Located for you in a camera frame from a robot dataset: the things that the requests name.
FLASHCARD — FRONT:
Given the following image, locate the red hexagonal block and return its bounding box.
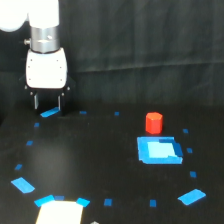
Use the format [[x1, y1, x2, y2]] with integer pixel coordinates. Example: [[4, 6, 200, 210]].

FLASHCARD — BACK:
[[145, 112, 163, 134]]

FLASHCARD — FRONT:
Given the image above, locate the blue tape square target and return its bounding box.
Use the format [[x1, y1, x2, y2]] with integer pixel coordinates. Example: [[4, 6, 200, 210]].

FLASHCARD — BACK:
[[137, 137, 183, 164]]

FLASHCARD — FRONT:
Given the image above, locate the large blue tape left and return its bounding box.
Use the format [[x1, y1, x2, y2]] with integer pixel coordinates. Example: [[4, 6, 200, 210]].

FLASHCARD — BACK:
[[11, 177, 35, 194]]

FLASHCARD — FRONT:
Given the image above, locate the blue tape strip by paper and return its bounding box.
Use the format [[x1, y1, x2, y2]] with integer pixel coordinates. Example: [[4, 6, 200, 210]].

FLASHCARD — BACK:
[[76, 198, 90, 207]]

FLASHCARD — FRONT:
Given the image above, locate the black backdrop curtain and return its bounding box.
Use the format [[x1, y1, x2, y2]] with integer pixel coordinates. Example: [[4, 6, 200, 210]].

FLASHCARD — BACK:
[[0, 0, 224, 114]]

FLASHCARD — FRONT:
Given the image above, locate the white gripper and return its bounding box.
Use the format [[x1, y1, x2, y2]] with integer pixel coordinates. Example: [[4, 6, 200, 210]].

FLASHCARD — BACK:
[[24, 48, 73, 110]]

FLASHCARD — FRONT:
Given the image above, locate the long blue tape top left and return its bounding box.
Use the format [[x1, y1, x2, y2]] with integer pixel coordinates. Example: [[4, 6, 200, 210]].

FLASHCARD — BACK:
[[40, 107, 60, 118]]

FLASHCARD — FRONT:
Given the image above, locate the large blue tape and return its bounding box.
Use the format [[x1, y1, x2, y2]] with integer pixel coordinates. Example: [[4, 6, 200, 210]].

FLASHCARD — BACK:
[[178, 189, 206, 206], [11, 177, 35, 194]]

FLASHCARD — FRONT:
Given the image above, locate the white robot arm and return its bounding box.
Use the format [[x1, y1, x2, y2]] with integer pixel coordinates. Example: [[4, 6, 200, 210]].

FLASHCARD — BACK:
[[0, 0, 70, 111]]

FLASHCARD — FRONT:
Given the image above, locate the white paper sheet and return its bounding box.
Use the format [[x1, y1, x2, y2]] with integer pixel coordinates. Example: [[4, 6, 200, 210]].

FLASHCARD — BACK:
[[35, 201, 83, 224]]

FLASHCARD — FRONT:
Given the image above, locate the large blue tape right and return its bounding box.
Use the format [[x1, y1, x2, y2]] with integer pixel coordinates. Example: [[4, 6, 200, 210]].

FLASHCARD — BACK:
[[178, 189, 206, 206]]

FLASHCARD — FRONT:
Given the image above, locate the blue tape strip bottom left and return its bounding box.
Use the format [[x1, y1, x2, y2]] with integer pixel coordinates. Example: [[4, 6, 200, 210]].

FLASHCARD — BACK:
[[34, 195, 54, 207]]

